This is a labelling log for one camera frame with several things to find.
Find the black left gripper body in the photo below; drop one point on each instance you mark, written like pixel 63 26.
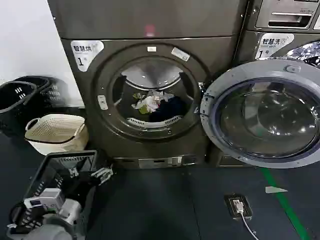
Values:
pixel 86 190

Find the black square laundry basket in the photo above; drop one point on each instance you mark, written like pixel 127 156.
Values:
pixel 71 153

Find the white perforated laundry basket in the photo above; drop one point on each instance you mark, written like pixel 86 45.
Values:
pixel 57 127

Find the grey detergent drawer panel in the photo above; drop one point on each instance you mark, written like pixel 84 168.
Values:
pixel 282 15

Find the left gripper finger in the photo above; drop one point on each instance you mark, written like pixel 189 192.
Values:
pixel 101 171
pixel 105 178

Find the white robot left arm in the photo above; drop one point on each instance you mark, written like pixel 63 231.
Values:
pixel 52 230

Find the green floor tape line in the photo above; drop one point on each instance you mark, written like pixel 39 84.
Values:
pixel 282 197

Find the white patterned cloth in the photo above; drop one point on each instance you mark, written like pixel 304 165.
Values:
pixel 73 172

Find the grey dryer with round opening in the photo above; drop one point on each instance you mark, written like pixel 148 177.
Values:
pixel 140 25

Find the black plastic laundry basket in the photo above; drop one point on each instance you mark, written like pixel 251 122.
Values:
pixel 52 92
pixel 12 100

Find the floor power socket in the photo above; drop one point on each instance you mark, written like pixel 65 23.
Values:
pixel 237 205

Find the white floral garment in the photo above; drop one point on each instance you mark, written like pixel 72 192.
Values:
pixel 149 102

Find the grey washer with label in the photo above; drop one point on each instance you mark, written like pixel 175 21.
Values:
pixel 252 50

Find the dark blue garment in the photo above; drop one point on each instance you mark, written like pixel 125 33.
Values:
pixel 167 108

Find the round glass dryer door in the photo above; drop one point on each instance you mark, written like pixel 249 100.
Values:
pixel 265 110

